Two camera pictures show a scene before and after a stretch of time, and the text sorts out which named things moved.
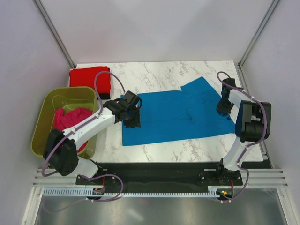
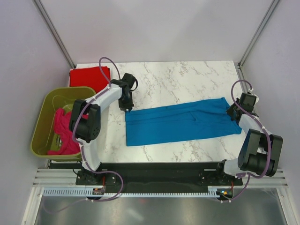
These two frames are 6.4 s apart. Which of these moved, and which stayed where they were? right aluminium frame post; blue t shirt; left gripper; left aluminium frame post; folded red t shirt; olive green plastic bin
Moved: left gripper; blue t shirt
Stayed: olive green plastic bin; left aluminium frame post; right aluminium frame post; folded red t shirt
